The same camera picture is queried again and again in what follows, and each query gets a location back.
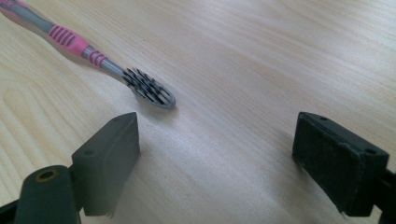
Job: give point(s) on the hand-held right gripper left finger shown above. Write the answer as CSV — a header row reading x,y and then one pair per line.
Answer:
x,y
107,161

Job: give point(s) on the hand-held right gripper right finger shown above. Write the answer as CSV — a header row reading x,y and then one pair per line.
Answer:
x,y
336,165

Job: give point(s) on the pink and grey toothbrush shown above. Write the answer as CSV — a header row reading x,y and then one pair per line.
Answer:
x,y
67,39

